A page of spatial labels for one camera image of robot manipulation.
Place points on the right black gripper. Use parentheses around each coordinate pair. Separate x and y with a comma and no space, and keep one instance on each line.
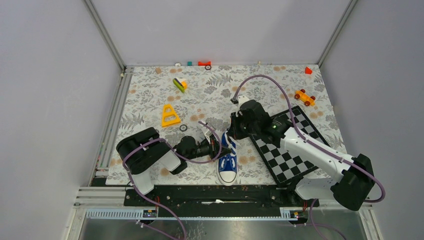
(234,131)

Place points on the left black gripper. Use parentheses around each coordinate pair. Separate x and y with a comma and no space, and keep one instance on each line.
(214,148)

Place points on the white shoelace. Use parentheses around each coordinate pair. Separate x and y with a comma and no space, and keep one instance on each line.
(231,158)

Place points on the blue canvas sneaker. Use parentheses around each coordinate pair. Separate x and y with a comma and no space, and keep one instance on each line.
(227,166)

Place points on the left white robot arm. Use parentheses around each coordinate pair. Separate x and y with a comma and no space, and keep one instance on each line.
(140,151)

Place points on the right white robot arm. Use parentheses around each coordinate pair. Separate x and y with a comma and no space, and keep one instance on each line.
(351,178)

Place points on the black white chessboard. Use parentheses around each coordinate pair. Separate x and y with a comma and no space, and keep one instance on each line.
(287,164)

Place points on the orange toy car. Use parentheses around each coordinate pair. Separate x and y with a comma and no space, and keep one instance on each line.
(308,100)

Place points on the yellow plastic triangle toy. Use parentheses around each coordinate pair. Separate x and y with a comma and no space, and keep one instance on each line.
(169,116)

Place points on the floral patterned mat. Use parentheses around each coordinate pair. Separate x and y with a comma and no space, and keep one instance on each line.
(208,98)

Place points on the red triangular block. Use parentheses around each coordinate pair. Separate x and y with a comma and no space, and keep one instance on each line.
(308,70)

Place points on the stacked toy bricks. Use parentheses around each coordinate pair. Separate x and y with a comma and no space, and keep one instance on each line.
(180,83)

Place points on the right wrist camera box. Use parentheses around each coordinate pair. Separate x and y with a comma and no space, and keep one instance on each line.
(239,100)

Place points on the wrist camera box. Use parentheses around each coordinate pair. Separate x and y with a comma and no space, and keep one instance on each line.
(208,134)
(239,100)

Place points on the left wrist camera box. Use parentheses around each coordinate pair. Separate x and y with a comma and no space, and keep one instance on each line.
(208,134)

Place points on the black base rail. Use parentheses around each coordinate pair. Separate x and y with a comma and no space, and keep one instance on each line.
(219,201)

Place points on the red block at wall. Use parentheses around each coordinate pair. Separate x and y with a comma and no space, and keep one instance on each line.
(200,63)

